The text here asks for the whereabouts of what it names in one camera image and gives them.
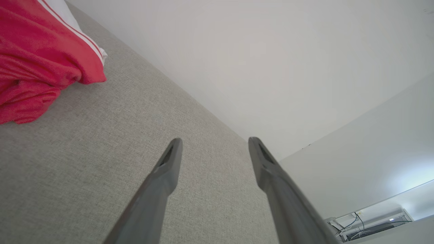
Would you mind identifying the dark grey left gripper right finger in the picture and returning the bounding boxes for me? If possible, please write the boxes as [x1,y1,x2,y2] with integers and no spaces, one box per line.
[249,137,341,244]

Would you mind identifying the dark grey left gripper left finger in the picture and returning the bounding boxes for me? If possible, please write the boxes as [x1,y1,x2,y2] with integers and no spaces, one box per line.
[103,138,183,244]

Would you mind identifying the red shorts with white trim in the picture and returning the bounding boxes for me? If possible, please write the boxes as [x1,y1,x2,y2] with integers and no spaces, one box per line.
[0,0,108,124]

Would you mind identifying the grey fabric sofa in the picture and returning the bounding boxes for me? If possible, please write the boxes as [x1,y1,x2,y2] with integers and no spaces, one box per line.
[0,0,282,244]

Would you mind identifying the white air conditioner unit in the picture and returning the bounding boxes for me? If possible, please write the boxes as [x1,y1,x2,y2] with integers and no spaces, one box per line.
[327,207,413,242]

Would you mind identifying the thin black cable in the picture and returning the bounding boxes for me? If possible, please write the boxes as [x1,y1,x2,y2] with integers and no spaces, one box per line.
[346,212,365,238]

